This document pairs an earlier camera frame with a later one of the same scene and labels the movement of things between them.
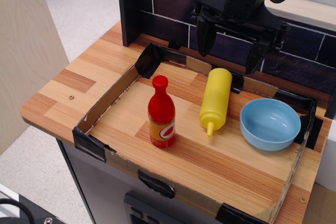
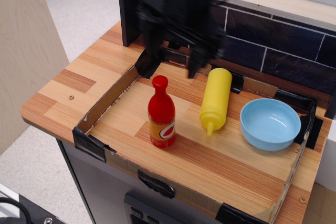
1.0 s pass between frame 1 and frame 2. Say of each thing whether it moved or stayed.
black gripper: moved
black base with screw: stayed
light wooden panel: stayed
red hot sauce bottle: stayed
